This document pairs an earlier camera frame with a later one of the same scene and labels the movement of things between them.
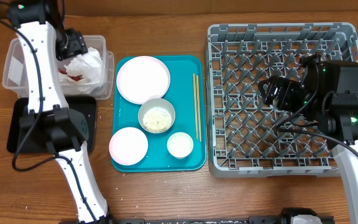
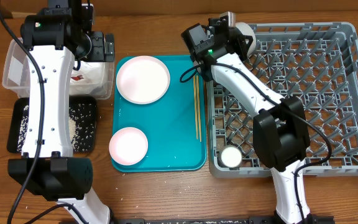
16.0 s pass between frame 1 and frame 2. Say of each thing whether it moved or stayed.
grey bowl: moved
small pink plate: stayed
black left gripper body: moved
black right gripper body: moved
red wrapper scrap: stayed
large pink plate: stayed
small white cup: moved
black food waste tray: stayed
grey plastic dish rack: stayed
